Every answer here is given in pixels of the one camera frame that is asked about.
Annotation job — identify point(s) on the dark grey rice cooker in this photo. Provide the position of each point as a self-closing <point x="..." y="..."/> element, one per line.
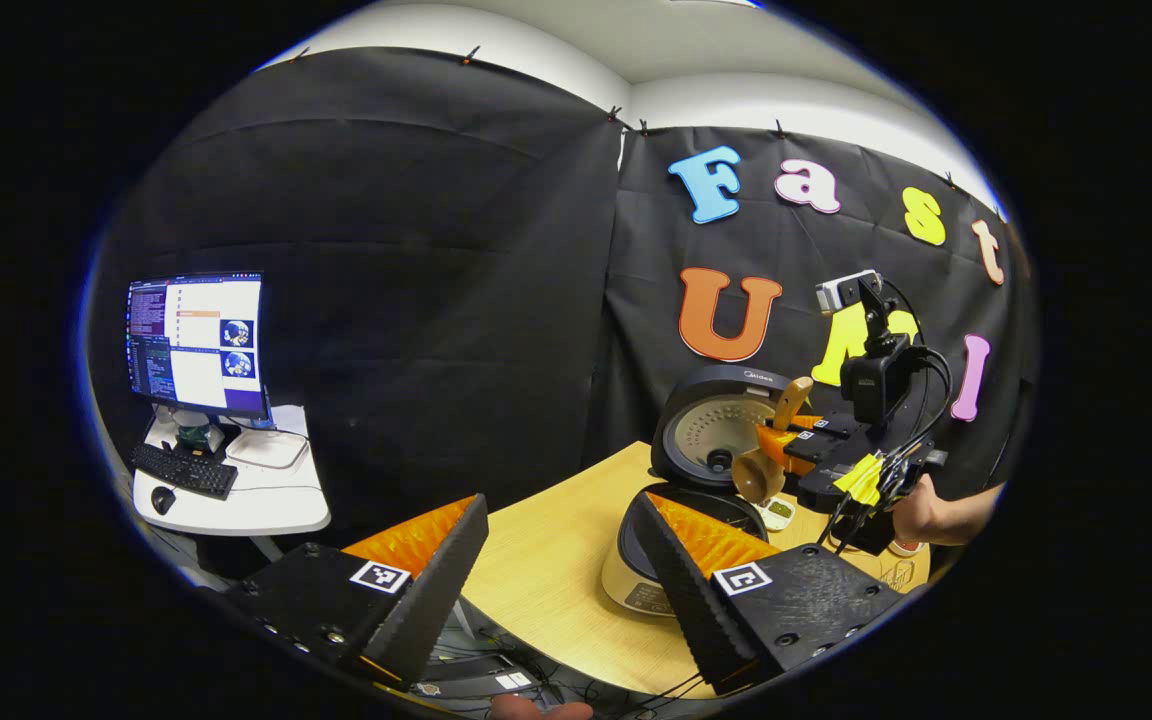
<point x="706" y="440"/>

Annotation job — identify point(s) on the dark box white label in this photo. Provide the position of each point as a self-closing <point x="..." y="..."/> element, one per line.
<point x="476" y="680"/>

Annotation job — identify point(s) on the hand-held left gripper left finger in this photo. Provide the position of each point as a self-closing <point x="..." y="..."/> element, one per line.
<point x="441" y="590"/>

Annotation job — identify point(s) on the black keyboard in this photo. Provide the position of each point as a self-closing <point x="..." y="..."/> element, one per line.
<point x="186" y="470"/>

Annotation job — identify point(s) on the white divided grain dish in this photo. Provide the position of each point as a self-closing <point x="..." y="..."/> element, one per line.
<point x="779" y="512"/>

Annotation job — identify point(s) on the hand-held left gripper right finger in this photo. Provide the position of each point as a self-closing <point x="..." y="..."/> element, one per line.
<point x="691" y="600"/>

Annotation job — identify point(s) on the white side desk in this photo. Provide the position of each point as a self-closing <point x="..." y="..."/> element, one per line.
<point x="266" y="500"/>

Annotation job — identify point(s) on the black backdrop cloth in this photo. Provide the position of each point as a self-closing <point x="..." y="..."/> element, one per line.
<point x="416" y="300"/>

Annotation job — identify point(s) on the clear glass chopstick holder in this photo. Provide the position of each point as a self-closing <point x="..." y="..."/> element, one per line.
<point x="901" y="575"/>

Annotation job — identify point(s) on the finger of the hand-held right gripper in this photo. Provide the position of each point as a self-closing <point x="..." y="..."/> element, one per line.
<point x="846" y="424"/>
<point x="826" y="448"/>

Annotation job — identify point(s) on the black computer mouse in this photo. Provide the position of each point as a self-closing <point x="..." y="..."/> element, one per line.
<point x="163" y="500"/>

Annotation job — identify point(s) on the computer monitor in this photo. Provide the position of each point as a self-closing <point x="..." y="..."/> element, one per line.
<point x="201" y="345"/>

